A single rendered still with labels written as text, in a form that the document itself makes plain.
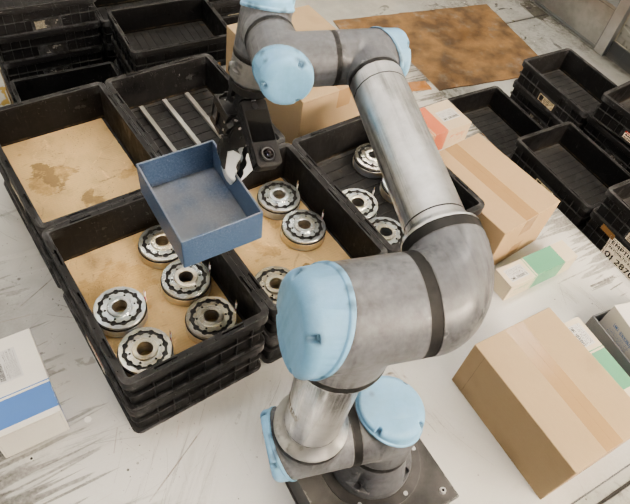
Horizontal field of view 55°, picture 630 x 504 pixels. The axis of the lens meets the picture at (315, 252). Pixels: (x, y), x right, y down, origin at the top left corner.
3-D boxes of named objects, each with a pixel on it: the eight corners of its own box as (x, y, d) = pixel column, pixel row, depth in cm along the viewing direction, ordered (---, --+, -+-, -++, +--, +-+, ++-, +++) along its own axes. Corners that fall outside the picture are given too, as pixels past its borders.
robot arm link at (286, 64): (344, 55, 79) (322, 11, 85) (259, 60, 76) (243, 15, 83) (337, 105, 85) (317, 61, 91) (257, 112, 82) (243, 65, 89)
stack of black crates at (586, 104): (595, 157, 286) (634, 98, 260) (550, 174, 274) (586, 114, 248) (538, 106, 306) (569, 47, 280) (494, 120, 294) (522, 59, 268)
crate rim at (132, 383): (271, 320, 118) (272, 313, 116) (125, 395, 105) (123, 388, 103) (176, 188, 136) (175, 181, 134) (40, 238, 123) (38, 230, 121)
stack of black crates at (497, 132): (535, 180, 271) (557, 140, 253) (484, 199, 259) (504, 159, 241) (479, 124, 290) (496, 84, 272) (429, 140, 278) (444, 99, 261)
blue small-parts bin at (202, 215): (262, 237, 109) (263, 212, 103) (184, 268, 103) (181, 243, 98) (214, 166, 119) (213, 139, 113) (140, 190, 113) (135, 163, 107)
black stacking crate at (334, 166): (470, 237, 152) (486, 206, 143) (379, 285, 139) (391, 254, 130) (373, 141, 170) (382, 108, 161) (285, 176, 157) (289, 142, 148)
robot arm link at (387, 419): (422, 463, 104) (443, 430, 94) (348, 480, 101) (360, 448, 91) (399, 399, 111) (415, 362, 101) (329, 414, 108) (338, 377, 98)
